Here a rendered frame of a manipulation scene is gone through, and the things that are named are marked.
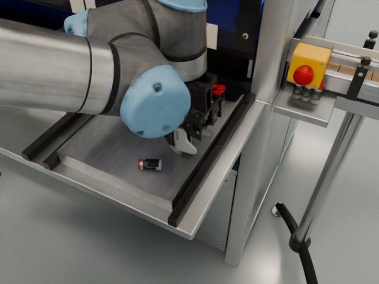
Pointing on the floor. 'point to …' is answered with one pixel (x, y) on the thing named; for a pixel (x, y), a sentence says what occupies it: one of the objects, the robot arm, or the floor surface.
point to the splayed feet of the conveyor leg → (279, 211)
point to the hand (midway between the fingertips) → (182, 143)
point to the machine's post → (279, 57)
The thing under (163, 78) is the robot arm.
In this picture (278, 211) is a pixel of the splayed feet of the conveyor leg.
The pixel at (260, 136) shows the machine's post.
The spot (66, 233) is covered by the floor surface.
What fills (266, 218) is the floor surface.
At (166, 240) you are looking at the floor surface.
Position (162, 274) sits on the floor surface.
